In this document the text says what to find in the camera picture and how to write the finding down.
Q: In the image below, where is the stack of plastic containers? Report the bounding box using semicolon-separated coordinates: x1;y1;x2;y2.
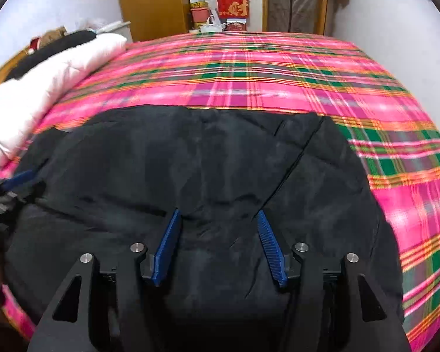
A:
189;0;211;32

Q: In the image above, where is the wooden framed door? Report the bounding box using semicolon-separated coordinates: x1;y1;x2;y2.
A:
262;0;329;35

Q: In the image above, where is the white handled bag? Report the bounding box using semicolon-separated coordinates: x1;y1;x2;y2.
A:
199;15;224;34

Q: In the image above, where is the red gift box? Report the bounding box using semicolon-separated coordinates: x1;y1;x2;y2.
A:
217;0;250;19

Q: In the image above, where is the black hooded jacket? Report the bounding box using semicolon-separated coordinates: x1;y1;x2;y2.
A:
2;104;406;352

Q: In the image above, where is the wooden headboard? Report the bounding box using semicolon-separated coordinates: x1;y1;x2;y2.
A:
0;49;27;92

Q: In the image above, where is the black pillow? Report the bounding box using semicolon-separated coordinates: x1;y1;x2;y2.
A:
4;30;98;81

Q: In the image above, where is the pink plaid bed sheet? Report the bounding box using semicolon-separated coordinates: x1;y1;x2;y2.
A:
0;31;440;352

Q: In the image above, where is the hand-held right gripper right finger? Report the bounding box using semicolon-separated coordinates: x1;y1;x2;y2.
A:
257;210;413;352

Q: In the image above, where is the wooden cabinet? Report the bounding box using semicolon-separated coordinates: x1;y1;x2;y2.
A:
116;0;192;43

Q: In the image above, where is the pale pink duvet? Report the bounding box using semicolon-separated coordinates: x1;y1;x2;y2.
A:
0;33;128;187

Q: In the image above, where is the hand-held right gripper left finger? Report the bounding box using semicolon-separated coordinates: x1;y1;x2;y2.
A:
27;208;183;352

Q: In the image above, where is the small red box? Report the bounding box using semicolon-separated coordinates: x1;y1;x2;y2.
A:
225;18;248;32

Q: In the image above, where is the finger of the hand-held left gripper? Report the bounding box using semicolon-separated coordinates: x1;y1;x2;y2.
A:
0;169;46;206

